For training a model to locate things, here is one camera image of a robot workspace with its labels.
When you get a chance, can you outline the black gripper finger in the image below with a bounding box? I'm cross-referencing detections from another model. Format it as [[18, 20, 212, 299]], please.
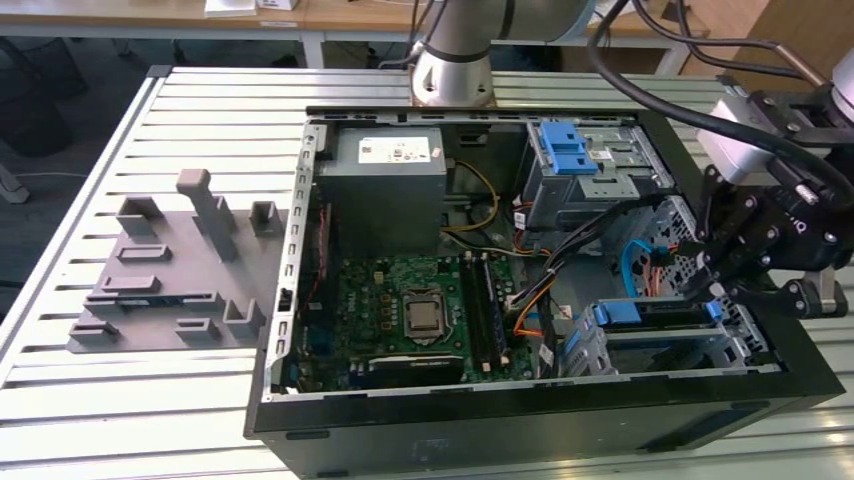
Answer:
[[683, 166, 770, 297], [706, 269, 833, 321]]

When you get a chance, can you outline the blue SATA wire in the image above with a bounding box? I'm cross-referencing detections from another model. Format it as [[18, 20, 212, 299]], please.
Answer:
[[619, 238, 654, 304]]

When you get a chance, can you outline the grey optical drive cage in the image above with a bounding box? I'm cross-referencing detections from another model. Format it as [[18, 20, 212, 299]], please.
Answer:
[[523, 119, 675, 231]]

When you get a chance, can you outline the blue drive latch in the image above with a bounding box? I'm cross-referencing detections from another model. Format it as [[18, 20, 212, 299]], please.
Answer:
[[539, 121, 599, 176]]

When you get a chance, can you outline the wooden cabinet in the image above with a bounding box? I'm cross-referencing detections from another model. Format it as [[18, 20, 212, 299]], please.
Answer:
[[679, 0, 854, 141]]

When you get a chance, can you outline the metal socket cover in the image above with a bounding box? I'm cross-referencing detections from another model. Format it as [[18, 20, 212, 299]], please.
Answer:
[[398, 287, 455, 349]]

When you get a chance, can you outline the silver CPU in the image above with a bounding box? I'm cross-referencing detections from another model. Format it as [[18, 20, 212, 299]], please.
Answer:
[[406, 301, 446, 332]]

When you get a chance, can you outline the grey power supply unit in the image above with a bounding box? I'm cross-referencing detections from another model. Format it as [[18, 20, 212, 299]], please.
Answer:
[[313, 124, 450, 259]]

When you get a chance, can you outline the black PC case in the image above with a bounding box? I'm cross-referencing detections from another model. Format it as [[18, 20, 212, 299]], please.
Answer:
[[243, 104, 848, 479]]

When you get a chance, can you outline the green motherboard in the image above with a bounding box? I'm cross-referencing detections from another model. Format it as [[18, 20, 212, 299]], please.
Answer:
[[296, 252, 535, 391]]

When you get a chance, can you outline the black graphics card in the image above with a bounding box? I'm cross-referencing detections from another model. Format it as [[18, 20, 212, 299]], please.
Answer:
[[366, 352, 466, 386]]

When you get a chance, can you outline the grey parts rack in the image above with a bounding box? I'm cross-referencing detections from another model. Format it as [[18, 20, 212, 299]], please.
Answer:
[[64, 168, 292, 357]]

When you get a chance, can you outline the large white box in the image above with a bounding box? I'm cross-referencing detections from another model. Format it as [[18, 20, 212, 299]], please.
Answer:
[[203, 0, 259, 19]]

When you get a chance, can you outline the green RAM stick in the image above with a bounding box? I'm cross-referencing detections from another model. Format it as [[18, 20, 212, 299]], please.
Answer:
[[99, 295, 219, 307]]

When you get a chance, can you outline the wooden desk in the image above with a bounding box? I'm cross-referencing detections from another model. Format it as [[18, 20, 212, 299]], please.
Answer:
[[0, 0, 710, 76]]

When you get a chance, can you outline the black office chair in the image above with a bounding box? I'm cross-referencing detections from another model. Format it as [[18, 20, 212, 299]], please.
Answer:
[[0, 37, 88, 156]]

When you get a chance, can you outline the grey table foot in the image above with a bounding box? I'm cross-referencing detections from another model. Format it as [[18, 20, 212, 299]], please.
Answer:
[[0, 162, 32, 205]]

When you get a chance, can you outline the orange black disk power wire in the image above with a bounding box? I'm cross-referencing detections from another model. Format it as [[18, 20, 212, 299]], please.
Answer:
[[643, 244, 673, 301]]

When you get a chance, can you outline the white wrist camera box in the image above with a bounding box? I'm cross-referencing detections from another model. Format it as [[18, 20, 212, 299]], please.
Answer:
[[695, 96, 793, 187]]

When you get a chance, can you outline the black cable bundle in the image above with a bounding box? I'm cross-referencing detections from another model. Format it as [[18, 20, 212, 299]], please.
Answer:
[[533, 194, 669, 379]]

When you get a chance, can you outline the thick black cable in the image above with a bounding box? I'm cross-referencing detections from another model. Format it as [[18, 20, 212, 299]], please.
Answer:
[[585, 0, 840, 174]]

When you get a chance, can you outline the orange power wire bundle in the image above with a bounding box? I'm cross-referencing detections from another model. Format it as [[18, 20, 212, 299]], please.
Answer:
[[511, 292, 559, 344]]

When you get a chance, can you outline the yellow wire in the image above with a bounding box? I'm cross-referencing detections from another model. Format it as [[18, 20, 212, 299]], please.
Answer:
[[441, 158, 503, 234]]

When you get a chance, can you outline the black cable with copper sleeve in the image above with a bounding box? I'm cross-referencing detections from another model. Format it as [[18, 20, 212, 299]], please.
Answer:
[[630, 0, 829, 89]]

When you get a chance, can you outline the thin red wire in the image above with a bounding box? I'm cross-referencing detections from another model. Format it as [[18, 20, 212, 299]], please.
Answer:
[[295, 203, 334, 321]]

